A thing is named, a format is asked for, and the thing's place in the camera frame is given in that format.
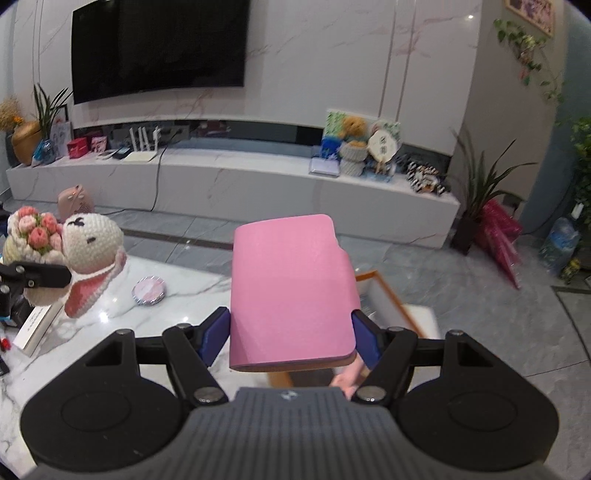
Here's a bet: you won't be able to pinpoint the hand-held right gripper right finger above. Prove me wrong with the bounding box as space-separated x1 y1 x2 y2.
351 309 493 405

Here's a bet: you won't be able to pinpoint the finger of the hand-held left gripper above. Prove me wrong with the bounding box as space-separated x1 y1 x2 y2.
0 261 73 289

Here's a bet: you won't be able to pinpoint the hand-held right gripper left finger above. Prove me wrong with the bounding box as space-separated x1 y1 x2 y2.
85 308 231 406

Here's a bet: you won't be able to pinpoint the white crochet bunny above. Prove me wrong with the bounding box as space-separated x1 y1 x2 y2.
2 205 128 319

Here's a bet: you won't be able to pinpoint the pink leather notebook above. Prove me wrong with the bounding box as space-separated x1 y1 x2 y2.
228 213 362 373

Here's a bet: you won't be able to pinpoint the long white box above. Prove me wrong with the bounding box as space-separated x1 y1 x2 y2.
12 302 64 359

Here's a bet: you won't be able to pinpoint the pink small heater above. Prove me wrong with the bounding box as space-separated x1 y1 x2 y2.
57 184 91 223

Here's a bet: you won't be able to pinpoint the round pink mirror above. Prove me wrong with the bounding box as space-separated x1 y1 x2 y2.
131 275 167 306

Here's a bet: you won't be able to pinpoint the blue plastic bag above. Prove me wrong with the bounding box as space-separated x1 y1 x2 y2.
31 138 57 166

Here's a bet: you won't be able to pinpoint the golden vase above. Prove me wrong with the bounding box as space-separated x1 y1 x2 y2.
11 120 45 165

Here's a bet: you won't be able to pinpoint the white photo card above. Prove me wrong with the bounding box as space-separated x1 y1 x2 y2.
48 120 73 160

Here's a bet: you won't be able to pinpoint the white marble tv cabinet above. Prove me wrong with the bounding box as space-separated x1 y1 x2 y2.
6 117 463 250

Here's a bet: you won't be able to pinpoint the white router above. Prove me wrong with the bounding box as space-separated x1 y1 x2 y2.
124 124 163 163

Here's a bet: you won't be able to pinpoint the dried flowers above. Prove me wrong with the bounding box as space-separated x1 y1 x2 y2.
0 96 24 133

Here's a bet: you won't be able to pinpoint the slim green plant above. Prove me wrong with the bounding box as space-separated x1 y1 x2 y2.
34 82 75 142

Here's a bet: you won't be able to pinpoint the pink wrapping paper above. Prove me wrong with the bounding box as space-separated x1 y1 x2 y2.
475 200 523 289

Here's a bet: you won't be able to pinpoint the black white checkered ornaments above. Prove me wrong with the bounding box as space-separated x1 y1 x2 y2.
406 163 451 197

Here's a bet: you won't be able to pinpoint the long leaf potted plant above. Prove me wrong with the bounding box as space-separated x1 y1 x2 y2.
450 126 539 255

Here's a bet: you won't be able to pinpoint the round paper fan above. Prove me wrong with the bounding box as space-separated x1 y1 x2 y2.
366 130 399 175

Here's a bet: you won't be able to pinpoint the floor mat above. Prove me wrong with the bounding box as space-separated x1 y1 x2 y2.
551 285 591 339

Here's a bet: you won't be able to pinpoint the large water bottle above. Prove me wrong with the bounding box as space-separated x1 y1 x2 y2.
540 216 581 276

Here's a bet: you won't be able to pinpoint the small brown teddy bear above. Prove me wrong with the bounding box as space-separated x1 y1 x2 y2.
341 115 368 142

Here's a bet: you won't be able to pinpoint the small teddy in basket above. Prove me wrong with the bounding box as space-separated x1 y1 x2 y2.
322 109 400 158

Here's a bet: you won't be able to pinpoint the black television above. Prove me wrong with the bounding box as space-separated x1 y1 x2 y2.
71 0 253 105

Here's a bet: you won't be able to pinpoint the leafy green plant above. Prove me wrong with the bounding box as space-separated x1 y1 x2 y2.
570 117 591 218

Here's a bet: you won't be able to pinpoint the hanging vine plant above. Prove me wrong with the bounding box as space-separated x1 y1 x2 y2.
493 18 567 105

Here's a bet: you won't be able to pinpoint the black cable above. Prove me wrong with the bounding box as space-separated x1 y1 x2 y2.
99 138 163 216

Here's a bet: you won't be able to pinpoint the wall picture frame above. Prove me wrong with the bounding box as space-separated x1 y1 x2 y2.
503 0 555 36

